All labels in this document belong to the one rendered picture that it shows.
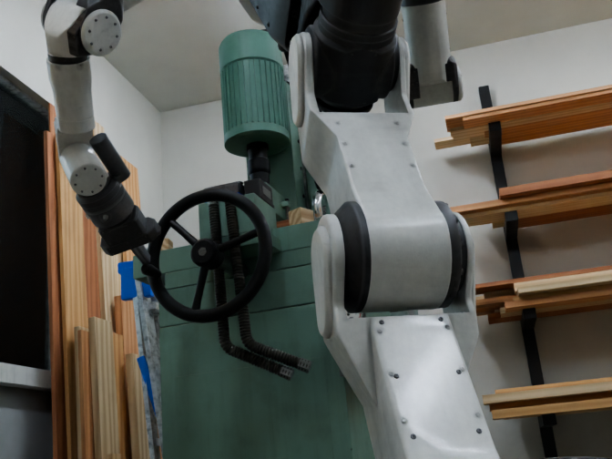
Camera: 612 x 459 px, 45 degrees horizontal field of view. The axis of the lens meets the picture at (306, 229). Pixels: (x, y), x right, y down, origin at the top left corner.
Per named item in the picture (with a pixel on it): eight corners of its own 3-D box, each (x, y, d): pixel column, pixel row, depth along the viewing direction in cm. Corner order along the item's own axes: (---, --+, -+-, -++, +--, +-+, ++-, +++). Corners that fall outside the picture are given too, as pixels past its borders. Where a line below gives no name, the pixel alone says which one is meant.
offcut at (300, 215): (301, 222, 169) (300, 207, 170) (289, 227, 171) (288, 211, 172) (314, 226, 172) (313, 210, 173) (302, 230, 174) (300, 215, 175)
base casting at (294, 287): (157, 328, 173) (156, 290, 176) (252, 354, 226) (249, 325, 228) (338, 299, 161) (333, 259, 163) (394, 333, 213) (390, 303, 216)
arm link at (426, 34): (467, 108, 153) (457, -2, 144) (404, 118, 154) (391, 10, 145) (459, 96, 163) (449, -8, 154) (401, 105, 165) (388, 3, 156)
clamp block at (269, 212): (198, 241, 165) (196, 204, 168) (223, 255, 177) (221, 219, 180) (258, 229, 161) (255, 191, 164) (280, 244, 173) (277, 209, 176)
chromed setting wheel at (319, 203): (311, 229, 193) (308, 185, 196) (326, 240, 204) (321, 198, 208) (322, 227, 192) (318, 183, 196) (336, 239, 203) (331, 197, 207)
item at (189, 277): (165, 290, 175) (164, 273, 177) (204, 304, 195) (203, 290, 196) (323, 261, 164) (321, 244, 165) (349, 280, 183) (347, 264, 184)
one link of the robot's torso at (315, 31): (411, 45, 107) (392, 4, 115) (321, 42, 104) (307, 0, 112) (392, 117, 116) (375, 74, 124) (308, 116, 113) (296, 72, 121)
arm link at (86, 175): (90, 225, 136) (56, 179, 129) (78, 198, 144) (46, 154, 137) (143, 193, 138) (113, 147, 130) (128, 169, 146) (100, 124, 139)
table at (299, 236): (109, 270, 171) (109, 246, 173) (173, 295, 198) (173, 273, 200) (360, 223, 153) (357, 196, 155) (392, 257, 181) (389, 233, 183)
